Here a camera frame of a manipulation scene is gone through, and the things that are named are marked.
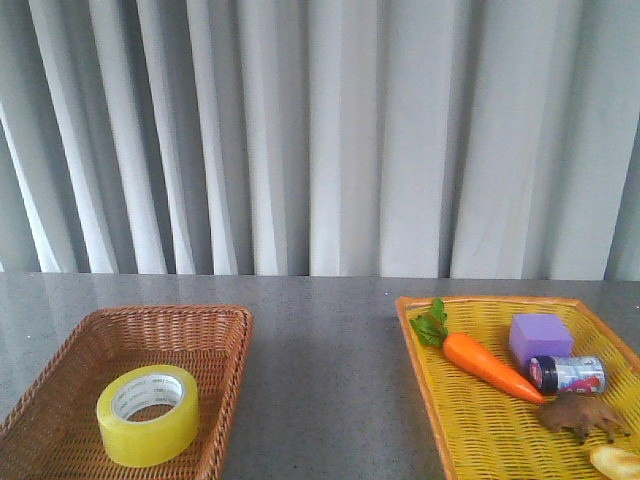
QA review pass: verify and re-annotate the orange toy carrot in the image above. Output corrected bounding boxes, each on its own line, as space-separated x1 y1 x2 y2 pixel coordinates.
409 298 545 405

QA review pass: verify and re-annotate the yellow woven tray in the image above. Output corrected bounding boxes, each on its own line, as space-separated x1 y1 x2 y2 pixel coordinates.
396 296 639 479

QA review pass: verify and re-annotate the purple foam cube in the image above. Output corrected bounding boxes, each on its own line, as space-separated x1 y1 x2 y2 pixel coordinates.
509 313 574 375

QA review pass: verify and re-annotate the yellow tape roll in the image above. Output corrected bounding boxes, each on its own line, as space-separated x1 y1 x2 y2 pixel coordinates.
95 364 200 468

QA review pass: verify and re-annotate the grey pleated curtain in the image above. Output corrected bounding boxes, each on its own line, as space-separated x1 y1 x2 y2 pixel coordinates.
1 1 639 280

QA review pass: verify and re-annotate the yellow bread piece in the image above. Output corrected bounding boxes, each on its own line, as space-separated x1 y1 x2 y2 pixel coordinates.
589 445 640 480

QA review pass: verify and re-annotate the small printed jar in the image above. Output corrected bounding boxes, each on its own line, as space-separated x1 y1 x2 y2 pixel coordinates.
529 356 608 395

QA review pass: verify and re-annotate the brown toy animal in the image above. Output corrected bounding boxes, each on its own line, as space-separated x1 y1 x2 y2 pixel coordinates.
536 392 631 445

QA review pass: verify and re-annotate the brown wicker basket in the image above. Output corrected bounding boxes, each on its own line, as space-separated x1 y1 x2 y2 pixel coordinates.
1 305 254 479

